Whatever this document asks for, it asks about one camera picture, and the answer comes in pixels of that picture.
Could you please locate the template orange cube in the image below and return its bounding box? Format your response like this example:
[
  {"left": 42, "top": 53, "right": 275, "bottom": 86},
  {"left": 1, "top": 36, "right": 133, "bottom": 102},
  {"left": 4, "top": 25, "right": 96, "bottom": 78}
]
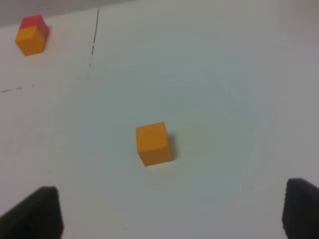
[{"left": 15, "top": 26, "right": 46, "bottom": 56}]

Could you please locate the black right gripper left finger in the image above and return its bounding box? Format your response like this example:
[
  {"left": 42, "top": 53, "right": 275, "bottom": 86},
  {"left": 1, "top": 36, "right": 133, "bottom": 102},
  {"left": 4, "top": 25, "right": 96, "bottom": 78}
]
[{"left": 0, "top": 186, "right": 64, "bottom": 239}]

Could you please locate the template red cube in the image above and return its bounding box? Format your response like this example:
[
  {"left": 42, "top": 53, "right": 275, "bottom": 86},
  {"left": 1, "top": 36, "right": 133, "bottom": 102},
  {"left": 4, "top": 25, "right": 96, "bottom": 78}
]
[{"left": 19, "top": 15, "right": 49, "bottom": 40}]

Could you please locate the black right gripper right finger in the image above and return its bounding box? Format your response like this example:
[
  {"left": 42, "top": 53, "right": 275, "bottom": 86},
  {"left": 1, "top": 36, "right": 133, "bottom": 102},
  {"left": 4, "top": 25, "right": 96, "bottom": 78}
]
[{"left": 282, "top": 178, "right": 319, "bottom": 239}]

